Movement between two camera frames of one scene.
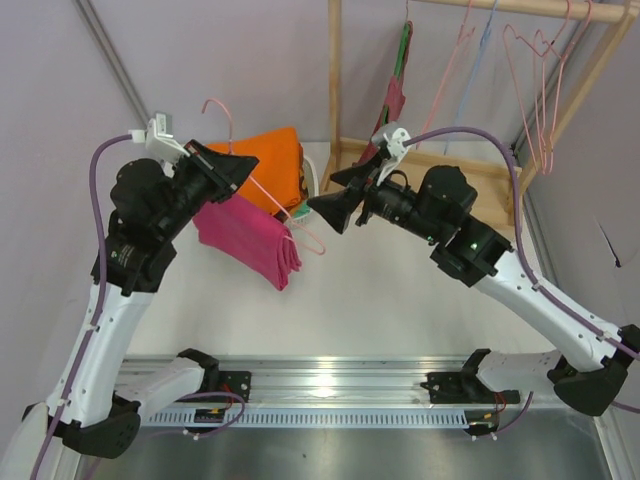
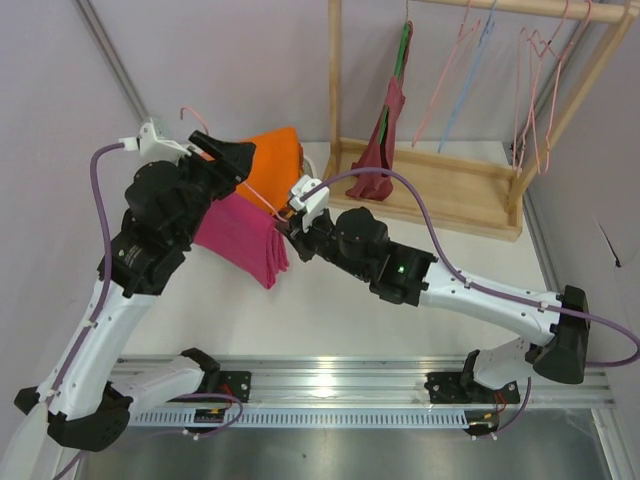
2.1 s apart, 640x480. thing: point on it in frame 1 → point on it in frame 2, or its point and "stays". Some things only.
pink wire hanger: x=319 y=251 → x=251 y=191
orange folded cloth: x=275 y=180 stays
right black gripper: x=360 y=195 → x=302 y=240
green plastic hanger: x=401 y=58 stays
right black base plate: x=465 y=388 stays
